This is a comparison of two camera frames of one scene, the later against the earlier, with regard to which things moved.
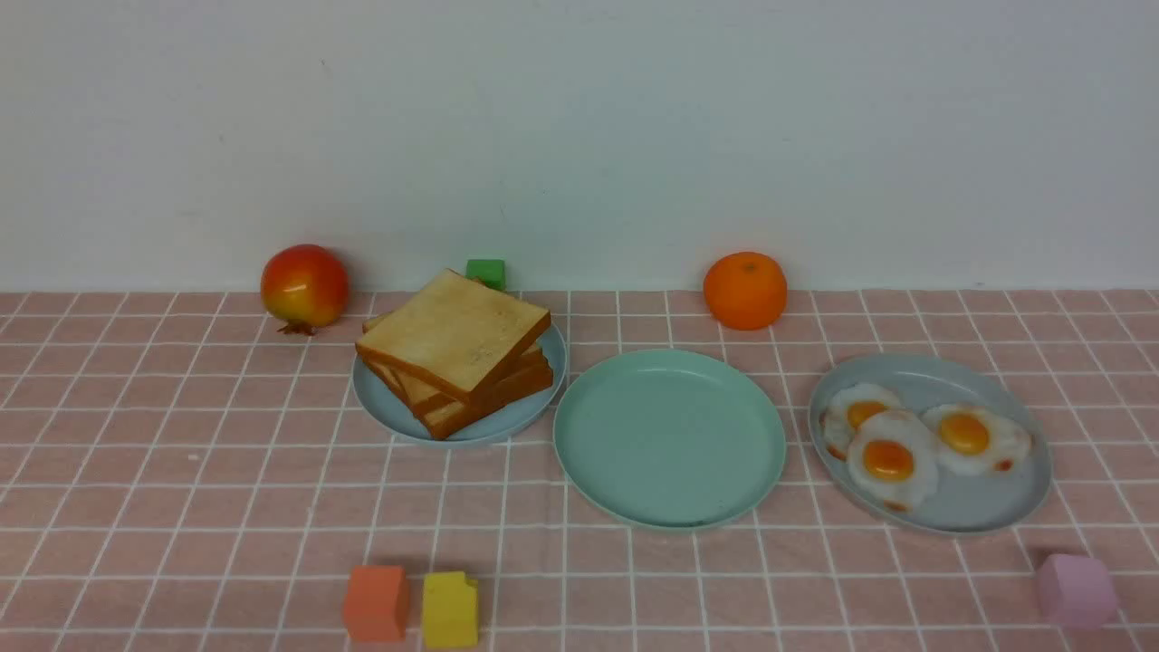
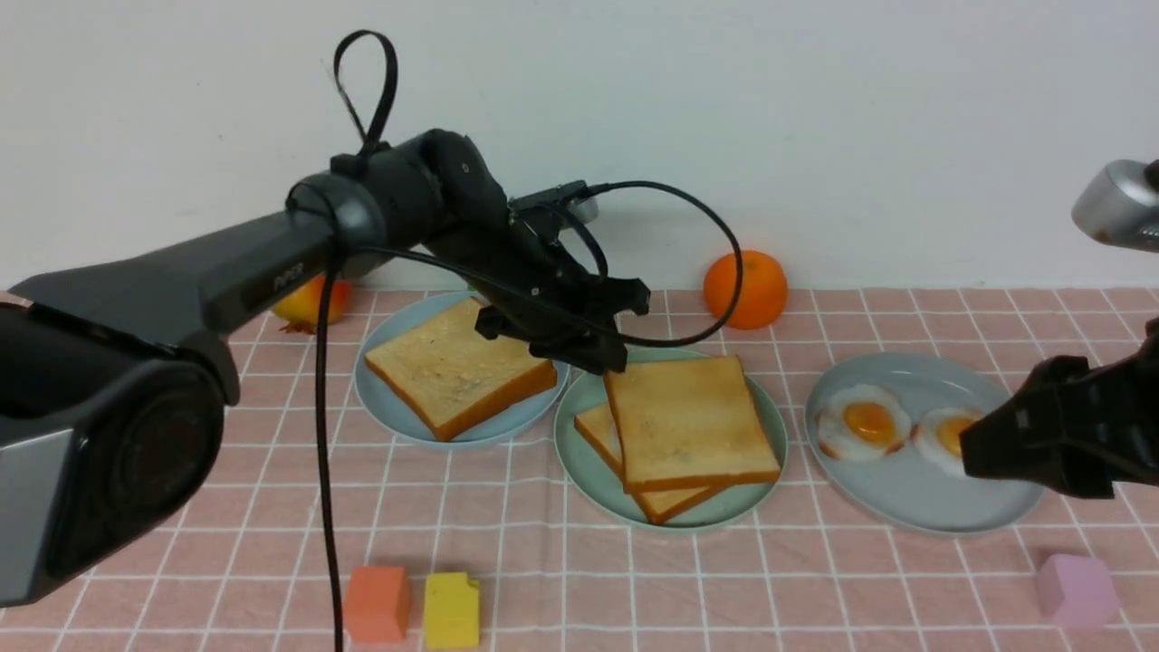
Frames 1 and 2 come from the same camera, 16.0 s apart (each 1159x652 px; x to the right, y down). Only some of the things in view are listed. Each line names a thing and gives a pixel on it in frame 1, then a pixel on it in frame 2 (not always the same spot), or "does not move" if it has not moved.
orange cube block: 376,603 does not move
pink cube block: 1077,591 does not move
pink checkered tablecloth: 181,472 does not move
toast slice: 454,332 → 681,426
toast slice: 527,374 → 689,423
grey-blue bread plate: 381,404 does not move
